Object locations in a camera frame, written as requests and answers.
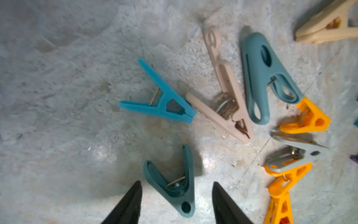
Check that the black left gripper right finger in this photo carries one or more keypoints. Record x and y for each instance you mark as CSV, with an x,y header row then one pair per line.
x,y
225,209

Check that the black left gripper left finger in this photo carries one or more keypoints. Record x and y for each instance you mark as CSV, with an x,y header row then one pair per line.
x,y
127,211

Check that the dark teal clothespin lower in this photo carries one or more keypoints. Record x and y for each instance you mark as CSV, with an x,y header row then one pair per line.
x,y
180,193

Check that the dark teal clothespin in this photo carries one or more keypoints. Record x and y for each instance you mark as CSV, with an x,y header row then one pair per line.
x,y
180,193
262,69

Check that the orange clothespin lower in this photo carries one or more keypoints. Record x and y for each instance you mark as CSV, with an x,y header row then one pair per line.
x,y
279,208

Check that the orange clothespin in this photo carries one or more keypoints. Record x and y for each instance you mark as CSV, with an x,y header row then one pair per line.
x,y
287,179
311,119
279,208

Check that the orange clothespin middle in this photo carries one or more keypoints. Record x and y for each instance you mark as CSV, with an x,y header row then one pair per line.
x,y
287,179

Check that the red clothespin lower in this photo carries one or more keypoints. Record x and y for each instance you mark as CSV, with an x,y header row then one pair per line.
x,y
285,221

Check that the grey clothespin centre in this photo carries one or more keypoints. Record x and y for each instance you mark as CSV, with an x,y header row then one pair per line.
x,y
297,153

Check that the beige pink clothespin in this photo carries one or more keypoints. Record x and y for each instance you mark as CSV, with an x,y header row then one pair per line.
x,y
232,115

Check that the cyan clothespin left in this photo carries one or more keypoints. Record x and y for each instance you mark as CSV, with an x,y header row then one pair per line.
x,y
167,94

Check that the orange clothespin upper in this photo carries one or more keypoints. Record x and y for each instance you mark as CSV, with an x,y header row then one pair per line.
x,y
311,119

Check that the purple clothespin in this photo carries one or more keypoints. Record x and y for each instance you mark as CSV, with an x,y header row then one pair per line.
x,y
354,158

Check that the dark teal clothespin upper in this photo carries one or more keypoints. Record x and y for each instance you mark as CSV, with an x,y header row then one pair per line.
x,y
262,69

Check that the tan clothespin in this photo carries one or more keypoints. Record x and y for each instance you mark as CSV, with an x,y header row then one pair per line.
x,y
330,24

